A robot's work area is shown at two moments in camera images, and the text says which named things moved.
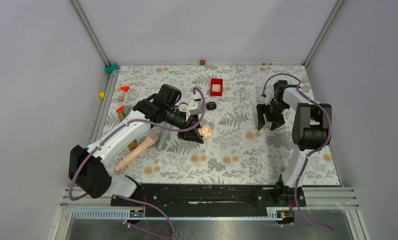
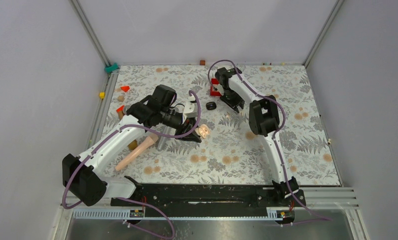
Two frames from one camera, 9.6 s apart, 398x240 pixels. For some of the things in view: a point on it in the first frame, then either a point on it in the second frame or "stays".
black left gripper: (193, 134) stays
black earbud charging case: (211, 106) stays
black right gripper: (263, 109) to (239, 101)
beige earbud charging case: (206, 130) stays
